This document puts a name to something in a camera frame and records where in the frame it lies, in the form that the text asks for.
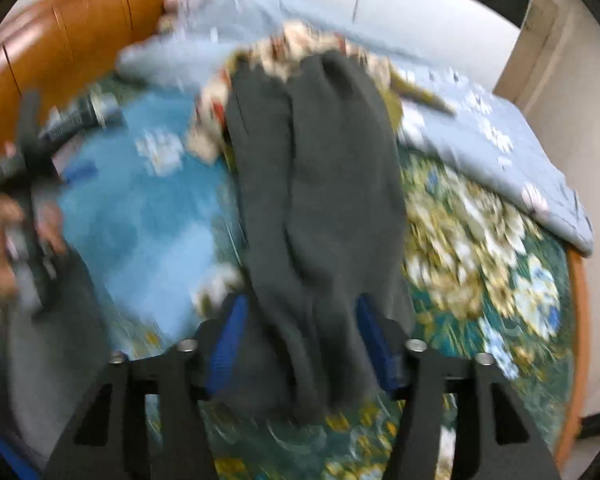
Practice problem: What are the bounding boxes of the dark grey sweatpants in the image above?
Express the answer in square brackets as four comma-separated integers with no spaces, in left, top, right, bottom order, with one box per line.
[207,51,414,424]

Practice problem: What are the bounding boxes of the grey sleeved left forearm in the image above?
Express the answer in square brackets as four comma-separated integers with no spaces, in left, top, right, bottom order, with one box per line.
[0,249,110,471]

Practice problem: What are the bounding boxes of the person's left hand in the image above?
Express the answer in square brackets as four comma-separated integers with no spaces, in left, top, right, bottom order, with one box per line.
[0,195,68,302]

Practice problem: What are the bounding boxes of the orange wooden headboard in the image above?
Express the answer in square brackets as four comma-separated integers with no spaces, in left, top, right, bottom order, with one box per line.
[0,0,163,154]

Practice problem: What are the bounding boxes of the beige cartoon print garment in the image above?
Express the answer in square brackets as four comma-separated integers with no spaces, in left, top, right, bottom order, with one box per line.
[186,21,455,165]

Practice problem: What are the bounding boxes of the light blue floral quilt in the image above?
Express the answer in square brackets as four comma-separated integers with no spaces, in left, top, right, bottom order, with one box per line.
[116,0,594,256]

